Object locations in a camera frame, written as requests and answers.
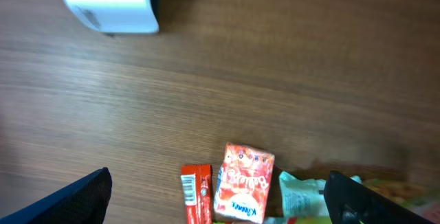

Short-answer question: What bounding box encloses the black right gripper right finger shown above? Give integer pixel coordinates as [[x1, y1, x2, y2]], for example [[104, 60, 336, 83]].
[[324, 171, 432, 224]]

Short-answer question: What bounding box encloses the light blue clear packet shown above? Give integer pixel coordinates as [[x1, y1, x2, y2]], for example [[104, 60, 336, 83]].
[[279, 172, 329, 217]]

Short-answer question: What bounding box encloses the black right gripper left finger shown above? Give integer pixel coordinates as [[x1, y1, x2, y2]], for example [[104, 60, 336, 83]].
[[1, 167, 113, 224]]

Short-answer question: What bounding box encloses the green snack bag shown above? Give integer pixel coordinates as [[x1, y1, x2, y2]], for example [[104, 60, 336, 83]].
[[212, 178, 440, 224]]

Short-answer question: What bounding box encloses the red coffee stick sachet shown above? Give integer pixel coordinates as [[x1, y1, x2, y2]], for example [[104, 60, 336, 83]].
[[180, 164, 213, 224]]

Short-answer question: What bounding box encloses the small red white carton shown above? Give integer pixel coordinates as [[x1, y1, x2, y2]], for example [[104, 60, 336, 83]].
[[214, 143, 275, 223]]

